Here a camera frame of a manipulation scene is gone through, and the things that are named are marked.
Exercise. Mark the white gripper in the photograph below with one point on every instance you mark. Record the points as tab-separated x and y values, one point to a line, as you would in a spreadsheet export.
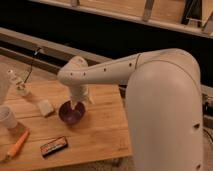
79	93

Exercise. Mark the purple ceramic bowl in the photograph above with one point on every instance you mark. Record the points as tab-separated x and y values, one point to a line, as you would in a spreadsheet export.
71	115

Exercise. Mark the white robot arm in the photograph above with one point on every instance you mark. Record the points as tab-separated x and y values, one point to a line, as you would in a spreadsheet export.
163	104

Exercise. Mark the white sponge block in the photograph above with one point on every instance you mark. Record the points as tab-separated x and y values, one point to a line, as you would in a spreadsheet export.
45	107

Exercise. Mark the black candy bar box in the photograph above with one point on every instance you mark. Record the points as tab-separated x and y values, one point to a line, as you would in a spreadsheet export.
53	146

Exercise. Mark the clear plastic bottle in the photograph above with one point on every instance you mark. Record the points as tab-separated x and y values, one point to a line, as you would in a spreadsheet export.
18	83

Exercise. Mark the white paper cup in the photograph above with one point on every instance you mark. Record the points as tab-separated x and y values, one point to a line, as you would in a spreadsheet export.
7	118

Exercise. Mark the orange marker pen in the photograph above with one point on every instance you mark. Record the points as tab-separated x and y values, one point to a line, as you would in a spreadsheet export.
13	151

